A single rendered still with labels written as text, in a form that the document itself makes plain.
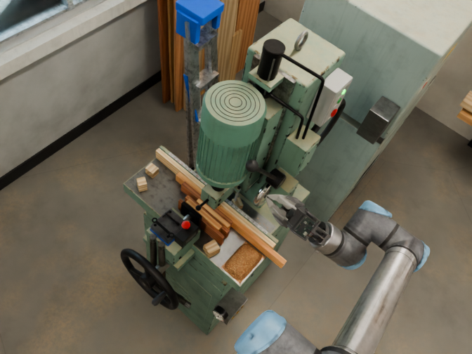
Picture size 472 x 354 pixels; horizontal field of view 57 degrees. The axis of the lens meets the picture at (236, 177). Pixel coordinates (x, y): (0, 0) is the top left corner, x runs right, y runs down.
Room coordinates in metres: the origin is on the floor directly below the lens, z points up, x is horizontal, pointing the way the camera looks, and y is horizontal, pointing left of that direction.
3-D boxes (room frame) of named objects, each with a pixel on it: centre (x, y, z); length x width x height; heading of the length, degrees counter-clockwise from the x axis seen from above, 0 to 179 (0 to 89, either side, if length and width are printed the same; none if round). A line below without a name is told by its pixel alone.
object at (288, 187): (0.90, -0.17, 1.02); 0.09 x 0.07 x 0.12; 62
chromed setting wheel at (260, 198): (0.86, -0.12, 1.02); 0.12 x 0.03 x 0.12; 152
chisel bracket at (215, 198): (0.82, 0.04, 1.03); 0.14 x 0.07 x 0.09; 152
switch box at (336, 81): (1.02, -0.22, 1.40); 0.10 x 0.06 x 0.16; 152
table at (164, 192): (0.72, 0.13, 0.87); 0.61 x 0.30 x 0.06; 62
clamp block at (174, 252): (0.65, 0.17, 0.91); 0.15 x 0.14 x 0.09; 62
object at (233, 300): (0.56, -0.11, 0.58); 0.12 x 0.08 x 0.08; 152
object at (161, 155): (0.84, 0.07, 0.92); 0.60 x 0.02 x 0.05; 62
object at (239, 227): (0.77, -0.01, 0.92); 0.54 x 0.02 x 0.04; 62
